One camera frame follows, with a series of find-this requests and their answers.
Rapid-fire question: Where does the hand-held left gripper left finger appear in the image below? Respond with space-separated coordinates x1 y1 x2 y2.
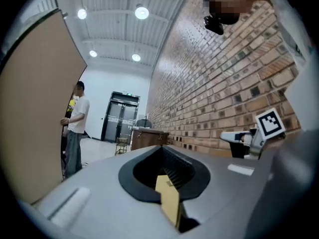
31 145 180 239

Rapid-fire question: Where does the person's white printed shirt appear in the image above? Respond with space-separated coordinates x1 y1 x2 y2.
261 0 319 131

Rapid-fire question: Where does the small metal rack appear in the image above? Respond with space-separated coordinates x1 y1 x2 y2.
114 136 132 156

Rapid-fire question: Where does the black double door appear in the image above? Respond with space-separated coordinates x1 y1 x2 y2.
101 91 140 144

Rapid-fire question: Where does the black head-worn camera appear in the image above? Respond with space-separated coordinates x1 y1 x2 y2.
203 15 225 36

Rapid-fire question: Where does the person's head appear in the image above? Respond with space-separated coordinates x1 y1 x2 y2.
201 0 271 26

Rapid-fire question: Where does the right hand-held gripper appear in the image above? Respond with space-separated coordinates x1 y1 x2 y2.
219 108 286 159

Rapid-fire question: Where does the dark wooden cabinet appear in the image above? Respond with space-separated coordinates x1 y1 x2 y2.
131 126 170 151

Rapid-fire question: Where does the brown partition board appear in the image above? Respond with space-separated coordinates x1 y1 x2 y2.
0 7 88 205

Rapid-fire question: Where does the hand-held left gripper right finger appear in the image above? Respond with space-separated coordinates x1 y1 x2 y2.
161 145 262 239

